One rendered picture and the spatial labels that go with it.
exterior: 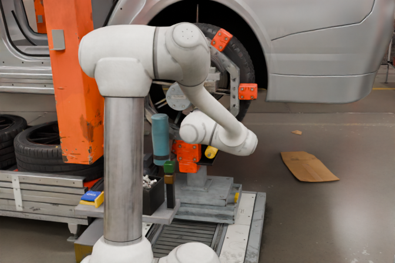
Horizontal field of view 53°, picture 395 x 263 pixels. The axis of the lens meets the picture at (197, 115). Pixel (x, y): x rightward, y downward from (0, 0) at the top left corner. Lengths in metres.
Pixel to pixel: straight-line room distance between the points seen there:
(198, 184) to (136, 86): 1.47
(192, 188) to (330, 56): 1.07
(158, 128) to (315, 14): 1.00
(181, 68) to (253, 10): 1.27
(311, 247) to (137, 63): 1.65
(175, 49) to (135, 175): 0.33
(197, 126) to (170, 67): 0.51
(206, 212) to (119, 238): 1.29
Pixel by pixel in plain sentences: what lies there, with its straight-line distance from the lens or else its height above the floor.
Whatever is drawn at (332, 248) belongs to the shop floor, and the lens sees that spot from 2.37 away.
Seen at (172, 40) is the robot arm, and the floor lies 1.21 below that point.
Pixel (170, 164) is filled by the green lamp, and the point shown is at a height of 0.66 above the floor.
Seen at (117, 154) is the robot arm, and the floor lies 0.93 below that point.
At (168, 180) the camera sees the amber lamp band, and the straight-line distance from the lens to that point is 1.66.
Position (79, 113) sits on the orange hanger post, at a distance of 2.00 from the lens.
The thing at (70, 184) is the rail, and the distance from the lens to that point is 2.28.
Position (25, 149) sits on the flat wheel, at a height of 0.49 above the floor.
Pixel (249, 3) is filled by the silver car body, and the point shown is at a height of 1.28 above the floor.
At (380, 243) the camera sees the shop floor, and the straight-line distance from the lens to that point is 2.48.
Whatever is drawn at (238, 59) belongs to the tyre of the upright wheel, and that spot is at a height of 1.01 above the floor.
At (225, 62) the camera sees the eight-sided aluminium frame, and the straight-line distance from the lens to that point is 1.98.
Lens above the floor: 1.29
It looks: 16 degrees down
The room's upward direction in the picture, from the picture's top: 1 degrees counter-clockwise
